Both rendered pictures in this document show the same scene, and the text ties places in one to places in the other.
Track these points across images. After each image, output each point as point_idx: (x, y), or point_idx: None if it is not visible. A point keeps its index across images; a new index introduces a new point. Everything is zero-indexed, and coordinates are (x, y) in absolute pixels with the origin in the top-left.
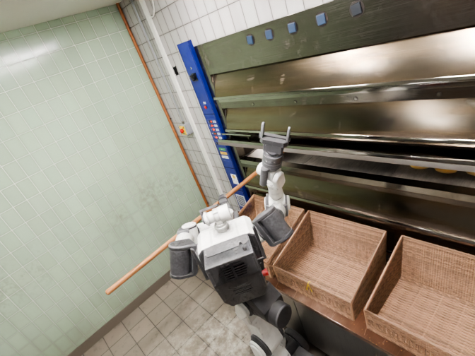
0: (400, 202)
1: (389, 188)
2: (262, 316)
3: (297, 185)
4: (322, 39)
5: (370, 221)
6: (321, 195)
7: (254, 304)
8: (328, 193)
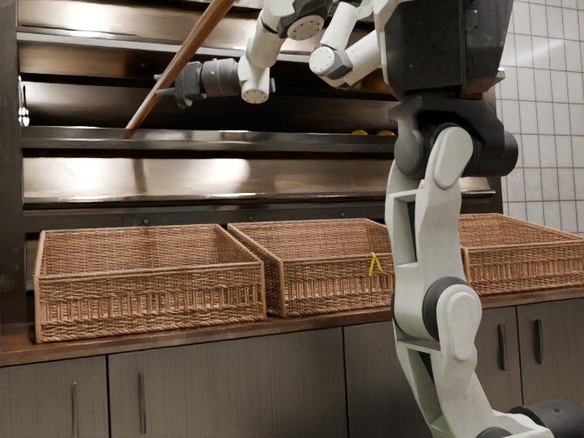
0: (374, 168)
1: (364, 143)
2: (500, 133)
3: (199, 174)
4: None
5: (337, 215)
6: (257, 182)
7: (487, 105)
8: (269, 177)
